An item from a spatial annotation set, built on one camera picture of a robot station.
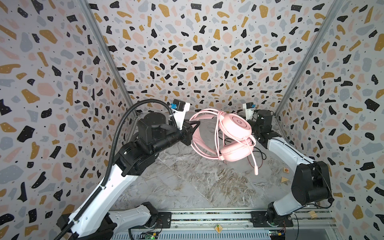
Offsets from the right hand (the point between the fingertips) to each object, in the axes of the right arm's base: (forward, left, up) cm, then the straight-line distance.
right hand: (231, 114), depth 83 cm
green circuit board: (-54, +41, -28) cm, 73 cm away
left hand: (-23, +17, +20) cm, 35 cm away
